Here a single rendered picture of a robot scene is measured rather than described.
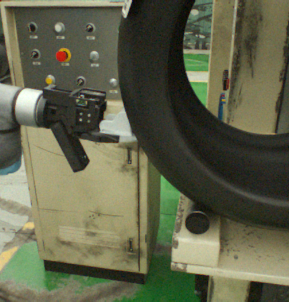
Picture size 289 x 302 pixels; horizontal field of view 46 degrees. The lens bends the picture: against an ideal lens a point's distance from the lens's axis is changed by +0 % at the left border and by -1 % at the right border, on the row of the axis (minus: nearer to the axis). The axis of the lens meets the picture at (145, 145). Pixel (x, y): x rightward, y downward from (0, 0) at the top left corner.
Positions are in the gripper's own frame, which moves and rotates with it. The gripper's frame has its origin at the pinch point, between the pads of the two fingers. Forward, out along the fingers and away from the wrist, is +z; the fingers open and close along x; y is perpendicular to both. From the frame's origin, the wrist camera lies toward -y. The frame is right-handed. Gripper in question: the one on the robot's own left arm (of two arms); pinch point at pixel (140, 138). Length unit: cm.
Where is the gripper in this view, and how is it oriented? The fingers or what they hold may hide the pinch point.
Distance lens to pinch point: 67.3
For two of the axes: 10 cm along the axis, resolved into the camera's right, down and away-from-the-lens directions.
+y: 1.2, -9.0, -4.1
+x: 1.8, -3.9, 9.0
